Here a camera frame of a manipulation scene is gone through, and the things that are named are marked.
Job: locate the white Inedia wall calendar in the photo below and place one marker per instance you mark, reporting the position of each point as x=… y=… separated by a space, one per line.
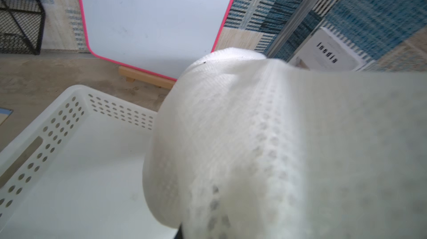
x=324 y=51

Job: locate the pink framed whiteboard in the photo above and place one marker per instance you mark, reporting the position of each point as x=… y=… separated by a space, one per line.
x=160 y=37

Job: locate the wooden whiteboard stand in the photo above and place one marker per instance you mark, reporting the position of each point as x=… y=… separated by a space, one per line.
x=132 y=75

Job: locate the white perforated plastic basket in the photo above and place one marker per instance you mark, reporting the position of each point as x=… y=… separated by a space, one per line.
x=76 y=172

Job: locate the black mesh shelf rack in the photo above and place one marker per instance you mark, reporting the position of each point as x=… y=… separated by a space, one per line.
x=22 y=26

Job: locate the white mesh laundry bag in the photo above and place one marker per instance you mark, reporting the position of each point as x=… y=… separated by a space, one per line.
x=246 y=147

